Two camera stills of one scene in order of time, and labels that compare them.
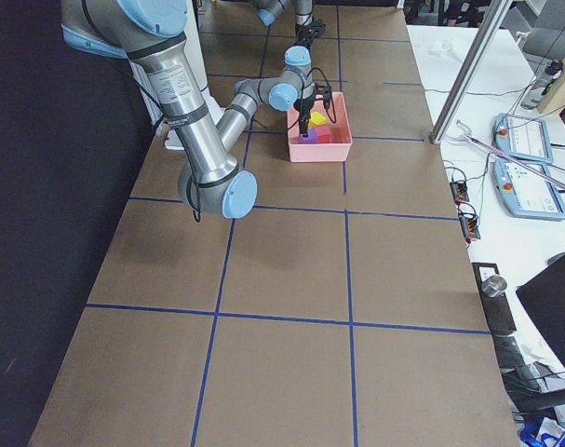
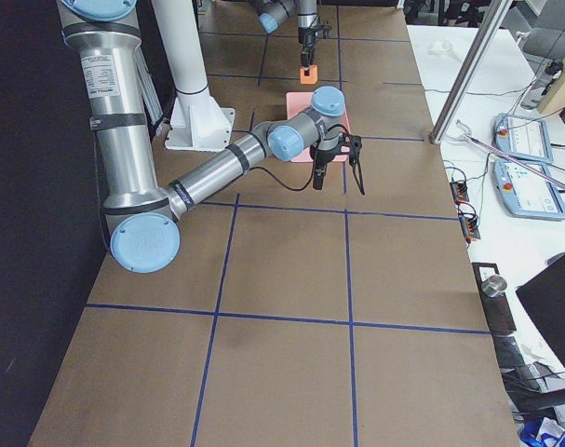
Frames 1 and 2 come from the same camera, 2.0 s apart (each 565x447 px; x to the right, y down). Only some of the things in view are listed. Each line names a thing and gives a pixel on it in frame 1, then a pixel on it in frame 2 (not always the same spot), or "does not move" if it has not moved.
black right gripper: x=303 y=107 -> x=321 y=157
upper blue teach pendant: x=523 y=138 does not move
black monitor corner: x=551 y=298 does not move
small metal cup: x=494 y=285 does not move
